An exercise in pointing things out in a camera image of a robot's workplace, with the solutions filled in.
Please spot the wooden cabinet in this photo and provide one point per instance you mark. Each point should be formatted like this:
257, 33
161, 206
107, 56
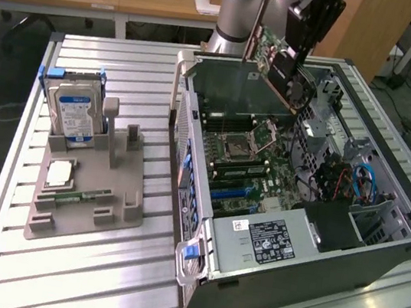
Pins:
371, 31

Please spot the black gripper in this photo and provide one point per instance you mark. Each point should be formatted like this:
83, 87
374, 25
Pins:
311, 18

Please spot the open PC case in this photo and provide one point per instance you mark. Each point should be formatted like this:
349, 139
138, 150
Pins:
306, 285

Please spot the metal socket cover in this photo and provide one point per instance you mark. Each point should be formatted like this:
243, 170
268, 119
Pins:
265, 132

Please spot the CPU socket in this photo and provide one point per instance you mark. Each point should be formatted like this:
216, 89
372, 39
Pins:
237, 147

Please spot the black chair base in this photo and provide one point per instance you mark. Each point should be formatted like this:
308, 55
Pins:
18, 33

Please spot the blue expansion slot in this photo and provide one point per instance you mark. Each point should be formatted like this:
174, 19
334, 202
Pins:
228, 193

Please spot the grey parts rack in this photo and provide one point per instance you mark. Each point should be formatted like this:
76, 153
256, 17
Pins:
106, 193

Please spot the silver CPU chip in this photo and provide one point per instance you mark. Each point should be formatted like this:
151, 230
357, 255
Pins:
59, 174

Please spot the green motherboard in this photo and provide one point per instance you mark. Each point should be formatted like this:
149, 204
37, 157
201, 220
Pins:
280, 173

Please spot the black disk bay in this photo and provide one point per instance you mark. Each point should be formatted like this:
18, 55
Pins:
334, 227

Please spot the grey power supply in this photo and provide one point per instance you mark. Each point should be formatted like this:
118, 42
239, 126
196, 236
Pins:
231, 243

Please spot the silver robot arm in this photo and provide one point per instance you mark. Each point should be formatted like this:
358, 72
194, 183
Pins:
235, 19

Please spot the Nvidia graphics card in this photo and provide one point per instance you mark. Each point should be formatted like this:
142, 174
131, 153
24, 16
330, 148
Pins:
268, 43

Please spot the green RAM stick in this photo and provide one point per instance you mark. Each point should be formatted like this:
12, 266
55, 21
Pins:
71, 195

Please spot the installed RAM stick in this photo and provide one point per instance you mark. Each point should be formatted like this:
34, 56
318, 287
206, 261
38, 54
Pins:
238, 169

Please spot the hard disk with blue carrier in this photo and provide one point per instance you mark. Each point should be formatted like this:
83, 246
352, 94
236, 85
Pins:
74, 115

